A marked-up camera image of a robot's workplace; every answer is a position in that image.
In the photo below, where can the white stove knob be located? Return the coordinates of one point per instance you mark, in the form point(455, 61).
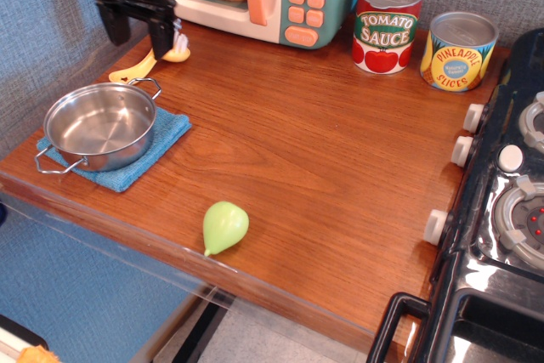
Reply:
point(461, 150)
point(472, 118)
point(435, 226)

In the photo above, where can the tomato sauce can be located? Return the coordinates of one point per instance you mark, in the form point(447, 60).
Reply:
point(384, 32)

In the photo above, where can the grey front stove burner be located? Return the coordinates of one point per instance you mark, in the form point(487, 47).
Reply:
point(518, 220)

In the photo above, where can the grey stove burner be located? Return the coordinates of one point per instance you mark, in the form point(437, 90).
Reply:
point(518, 220)
point(532, 135)

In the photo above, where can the stainless steel pot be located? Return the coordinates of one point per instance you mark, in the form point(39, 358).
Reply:
point(100, 128)

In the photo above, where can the orange object at corner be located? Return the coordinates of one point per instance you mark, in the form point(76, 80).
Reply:
point(37, 354)

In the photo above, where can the grey rear stove burner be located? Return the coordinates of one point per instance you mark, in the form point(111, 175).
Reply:
point(532, 135)

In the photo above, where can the clear acrylic table guard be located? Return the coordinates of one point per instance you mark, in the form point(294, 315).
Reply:
point(92, 299)

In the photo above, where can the white round stove button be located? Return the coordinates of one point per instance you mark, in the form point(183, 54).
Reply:
point(510, 158)

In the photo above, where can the pineapple slices can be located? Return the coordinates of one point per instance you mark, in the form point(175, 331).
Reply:
point(458, 50)

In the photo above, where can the green toy pear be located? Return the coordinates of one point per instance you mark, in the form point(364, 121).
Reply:
point(224, 225)

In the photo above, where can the black oven door handle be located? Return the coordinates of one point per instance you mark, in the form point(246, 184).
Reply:
point(399, 305)

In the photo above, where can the black toy stove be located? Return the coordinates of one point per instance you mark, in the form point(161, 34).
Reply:
point(486, 303)

